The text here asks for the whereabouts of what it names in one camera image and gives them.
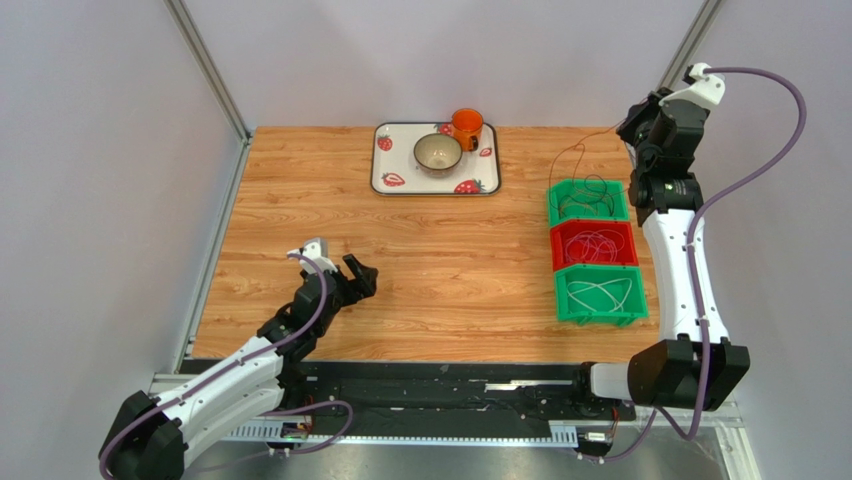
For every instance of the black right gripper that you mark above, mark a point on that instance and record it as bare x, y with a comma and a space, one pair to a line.
634, 122

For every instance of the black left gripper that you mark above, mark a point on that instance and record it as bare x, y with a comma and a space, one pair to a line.
365, 275

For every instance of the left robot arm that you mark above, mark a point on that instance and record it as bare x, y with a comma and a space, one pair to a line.
158, 437

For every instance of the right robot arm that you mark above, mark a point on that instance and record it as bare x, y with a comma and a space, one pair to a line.
694, 363

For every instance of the far green bin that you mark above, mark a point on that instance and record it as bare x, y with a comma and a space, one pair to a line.
587, 199

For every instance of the green bin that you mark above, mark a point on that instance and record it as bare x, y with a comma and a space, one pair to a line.
598, 294
587, 199

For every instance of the red bin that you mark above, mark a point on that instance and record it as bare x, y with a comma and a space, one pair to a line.
592, 242

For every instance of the grey ceramic bowl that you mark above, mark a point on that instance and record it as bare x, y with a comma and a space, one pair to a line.
437, 155

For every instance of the orange mug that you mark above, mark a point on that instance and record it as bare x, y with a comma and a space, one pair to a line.
466, 127

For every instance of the near green bin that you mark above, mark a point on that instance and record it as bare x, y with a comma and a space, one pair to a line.
598, 294

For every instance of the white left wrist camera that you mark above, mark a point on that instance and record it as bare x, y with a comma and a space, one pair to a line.
311, 254

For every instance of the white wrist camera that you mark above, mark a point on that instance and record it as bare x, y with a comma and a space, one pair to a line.
704, 89
311, 254

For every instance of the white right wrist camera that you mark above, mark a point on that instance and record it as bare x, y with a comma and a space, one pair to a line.
704, 89

